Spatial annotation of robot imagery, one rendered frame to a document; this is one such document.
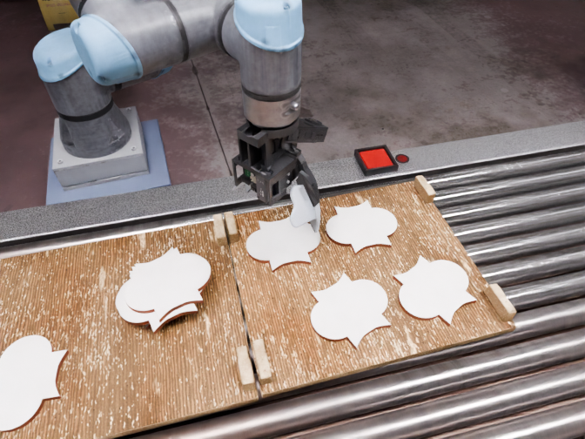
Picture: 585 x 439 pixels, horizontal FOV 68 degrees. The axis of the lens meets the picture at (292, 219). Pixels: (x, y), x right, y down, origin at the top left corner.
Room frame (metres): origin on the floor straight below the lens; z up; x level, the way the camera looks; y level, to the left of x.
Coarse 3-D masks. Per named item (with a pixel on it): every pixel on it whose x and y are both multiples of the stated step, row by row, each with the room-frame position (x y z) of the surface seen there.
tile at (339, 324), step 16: (336, 288) 0.39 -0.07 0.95; (352, 288) 0.39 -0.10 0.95; (368, 288) 0.39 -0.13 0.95; (320, 304) 0.36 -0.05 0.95; (336, 304) 0.36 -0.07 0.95; (352, 304) 0.36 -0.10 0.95; (368, 304) 0.36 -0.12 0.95; (384, 304) 0.36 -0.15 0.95; (320, 320) 0.33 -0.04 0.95; (336, 320) 0.33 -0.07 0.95; (352, 320) 0.33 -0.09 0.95; (368, 320) 0.33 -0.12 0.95; (384, 320) 0.33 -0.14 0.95; (320, 336) 0.31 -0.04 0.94; (336, 336) 0.31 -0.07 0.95; (352, 336) 0.31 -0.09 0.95
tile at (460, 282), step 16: (416, 272) 0.43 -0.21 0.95; (432, 272) 0.43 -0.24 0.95; (448, 272) 0.43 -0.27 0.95; (464, 272) 0.43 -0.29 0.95; (400, 288) 0.39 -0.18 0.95; (416, 288) 0.39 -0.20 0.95; (432, 288) 0.39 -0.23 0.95; (448, 288) 0.39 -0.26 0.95; (464, 288) 0.39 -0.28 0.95; (400, 304) 0.36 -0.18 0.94; (416, 304) 0.36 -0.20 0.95; (432, 304) 0.36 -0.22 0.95; (448, 304) 0.36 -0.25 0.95; (464, 304) 0.37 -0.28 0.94; (448, 320) 0.33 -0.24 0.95
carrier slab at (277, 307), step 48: (384, 192) 0.63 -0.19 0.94; (240, 240) 0.50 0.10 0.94; (432, 240) 0.50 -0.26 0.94; (240, 288) 0.40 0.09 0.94; (288, 288) 0.40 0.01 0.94; (384, 288) 0.40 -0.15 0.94; (480, 288) 0.40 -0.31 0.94; (288, 336) 0.31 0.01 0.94; (384, 336) 0.31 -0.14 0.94; (432, 336) 0.31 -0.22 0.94; (480, 336) 0.31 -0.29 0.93; (288, 384) 0.24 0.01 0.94
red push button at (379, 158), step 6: (378, 150) 0.77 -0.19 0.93; (384, 150) 0.77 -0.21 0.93; (360, 156) 0.75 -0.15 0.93; (366, 156) 0.75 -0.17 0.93; (372, 156) 0.75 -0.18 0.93; (378, 156) 0.75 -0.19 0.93; (384, 156) 0.75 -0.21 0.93; (366, 162) 0.73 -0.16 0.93; (372, 162) 0.73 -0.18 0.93; (378, 162) 0.73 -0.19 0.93; (384, 162) 0.73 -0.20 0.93; (390, 162) 0.73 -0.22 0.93
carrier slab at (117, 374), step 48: (144, 240) 0.50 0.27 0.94; (192, 240) 0.50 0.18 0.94; (0, 288) 0.40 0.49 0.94; (48, 288) 0.40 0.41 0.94; (96, 288) 0.40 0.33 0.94; (0, 336) 0.31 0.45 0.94; (48, 336) 0.31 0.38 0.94; (96, 336) 0.31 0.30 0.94; (144, 336) 0.31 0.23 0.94; (192, 336) 0.31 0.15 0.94; (240, 336) 0.31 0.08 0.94; (96, 384) 0.24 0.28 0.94; (144, 384) 0.24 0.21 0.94; (192, 384) 0.24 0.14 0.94; (240, 384) 0.24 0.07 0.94; (0, 432) 0.17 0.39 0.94; (48, 432) 0.17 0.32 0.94; (96, 432) 0.17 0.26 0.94
